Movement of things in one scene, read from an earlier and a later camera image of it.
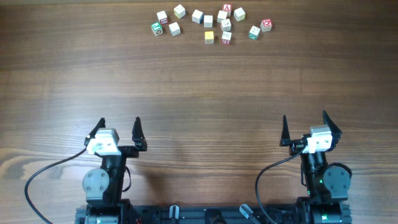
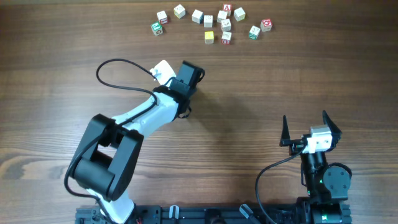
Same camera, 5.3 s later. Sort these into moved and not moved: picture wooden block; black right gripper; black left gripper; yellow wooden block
Moved: black left gripper
Not moved: yellow wooden block; black right gripper; picture wooden block
